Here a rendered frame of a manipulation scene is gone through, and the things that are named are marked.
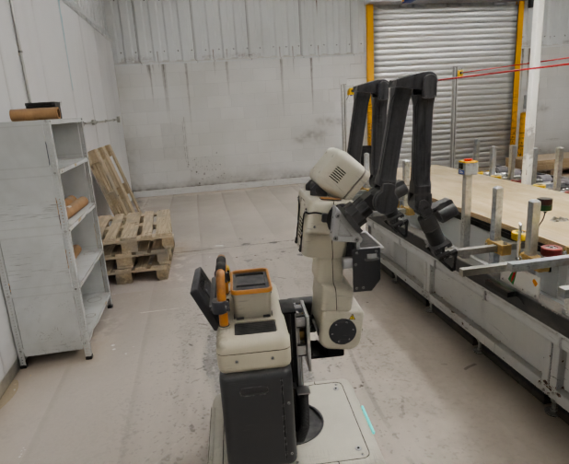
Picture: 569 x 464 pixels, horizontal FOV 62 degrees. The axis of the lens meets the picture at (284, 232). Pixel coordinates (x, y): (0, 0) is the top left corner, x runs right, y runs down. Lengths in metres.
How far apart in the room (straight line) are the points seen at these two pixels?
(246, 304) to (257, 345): 0.18
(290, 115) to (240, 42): 1.62
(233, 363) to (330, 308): 0.40
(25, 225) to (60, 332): 0.73
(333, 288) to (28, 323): 2.25
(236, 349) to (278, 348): 0.14
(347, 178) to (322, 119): 8.11
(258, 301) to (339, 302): 0.30
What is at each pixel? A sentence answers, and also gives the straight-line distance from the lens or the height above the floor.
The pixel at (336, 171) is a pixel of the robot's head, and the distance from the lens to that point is 1.66.
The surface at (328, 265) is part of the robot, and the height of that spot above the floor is 0.97.
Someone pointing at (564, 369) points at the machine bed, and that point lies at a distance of 2.69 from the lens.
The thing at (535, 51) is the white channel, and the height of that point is 1.81.
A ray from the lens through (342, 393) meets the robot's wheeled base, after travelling 2.29.
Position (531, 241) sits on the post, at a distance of 2.27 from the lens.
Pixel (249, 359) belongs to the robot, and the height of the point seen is 0.74.
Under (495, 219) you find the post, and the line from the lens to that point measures 2.45.
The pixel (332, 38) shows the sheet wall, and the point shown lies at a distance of 9.89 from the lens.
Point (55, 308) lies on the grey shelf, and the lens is 3.40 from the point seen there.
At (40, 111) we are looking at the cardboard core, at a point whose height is 1.60.
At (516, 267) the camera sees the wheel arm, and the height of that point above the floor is 0.95.
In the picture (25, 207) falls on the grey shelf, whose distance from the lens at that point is 3.25.
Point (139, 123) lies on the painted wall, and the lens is 9.46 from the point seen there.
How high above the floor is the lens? 1.55
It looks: 15 degrees down
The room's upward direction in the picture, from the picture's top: 3 degrees counter-clockwise
